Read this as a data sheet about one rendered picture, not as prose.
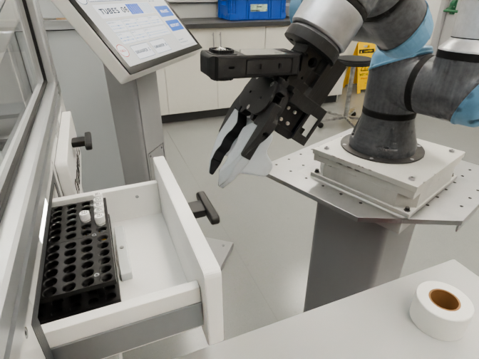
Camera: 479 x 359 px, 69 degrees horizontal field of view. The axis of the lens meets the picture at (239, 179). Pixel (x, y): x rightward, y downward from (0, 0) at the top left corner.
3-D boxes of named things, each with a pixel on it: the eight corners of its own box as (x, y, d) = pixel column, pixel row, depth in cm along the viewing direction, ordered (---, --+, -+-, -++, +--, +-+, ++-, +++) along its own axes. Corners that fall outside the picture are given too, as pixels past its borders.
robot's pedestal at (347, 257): (326, 312, 142) (356, 141, 106) (395, 364, 123) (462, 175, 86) (275, 357, 125) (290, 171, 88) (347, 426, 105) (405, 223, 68)
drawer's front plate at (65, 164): (81, 154, 83) (70, 110, 78) (82, 220, 60) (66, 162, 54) (73, 155, 82) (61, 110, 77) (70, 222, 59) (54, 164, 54)
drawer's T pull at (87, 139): (91, 137, 72) (90, 130, 71) (93, 150, 66) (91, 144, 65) (73, 139, 70) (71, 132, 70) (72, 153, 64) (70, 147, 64)
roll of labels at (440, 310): (471, 319, 49) (481, 299, 47) (455, 352, 44) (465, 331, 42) (420, 292, 53) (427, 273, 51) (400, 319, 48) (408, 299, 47)
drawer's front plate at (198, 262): (169, 209, 62) (162, 154, 57) (224, 343, 39) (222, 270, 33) (160, 211, 62) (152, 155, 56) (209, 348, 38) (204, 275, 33)
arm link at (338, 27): (335, -14, 36) (296, -13, 43) (310, 26, 37) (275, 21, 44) (374, 29, 40) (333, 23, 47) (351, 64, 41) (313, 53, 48)
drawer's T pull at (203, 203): (204, 196, 51) (203, 189, 50) (220, 225, 45) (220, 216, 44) (179, 201, 50) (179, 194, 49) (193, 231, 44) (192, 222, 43)
